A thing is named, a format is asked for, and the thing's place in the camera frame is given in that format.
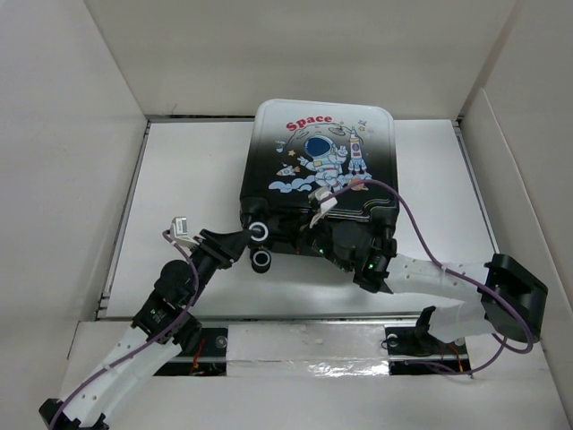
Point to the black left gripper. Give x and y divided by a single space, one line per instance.
226 245

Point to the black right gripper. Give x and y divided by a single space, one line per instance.
304 242

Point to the black suitcase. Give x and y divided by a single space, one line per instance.
299 146

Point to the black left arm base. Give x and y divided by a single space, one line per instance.
209 358

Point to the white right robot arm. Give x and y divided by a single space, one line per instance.
499 297

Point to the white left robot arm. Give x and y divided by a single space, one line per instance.
162 329

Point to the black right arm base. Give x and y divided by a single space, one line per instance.
412 350

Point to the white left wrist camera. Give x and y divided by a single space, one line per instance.
178 234

